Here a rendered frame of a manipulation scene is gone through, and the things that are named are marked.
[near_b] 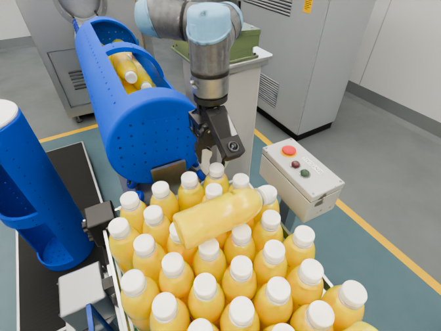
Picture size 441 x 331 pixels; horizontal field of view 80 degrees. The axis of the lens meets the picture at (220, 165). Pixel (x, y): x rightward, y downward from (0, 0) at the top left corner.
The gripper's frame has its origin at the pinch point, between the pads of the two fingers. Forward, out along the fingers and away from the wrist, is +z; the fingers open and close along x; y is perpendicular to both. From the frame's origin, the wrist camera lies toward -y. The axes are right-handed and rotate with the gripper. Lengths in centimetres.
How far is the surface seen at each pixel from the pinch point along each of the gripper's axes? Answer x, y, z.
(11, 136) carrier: 53, 59, 11
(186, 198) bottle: 9.2, -2.4, 3.8
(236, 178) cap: -2.5, -5.8, -0.8
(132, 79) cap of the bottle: 8.4, 49.0, -5.3
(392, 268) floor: -107, -24, 109
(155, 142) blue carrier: 10.6, 15.6, -1.4
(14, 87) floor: 114, 359, 110
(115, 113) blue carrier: 18.2, 18.4, -11.1
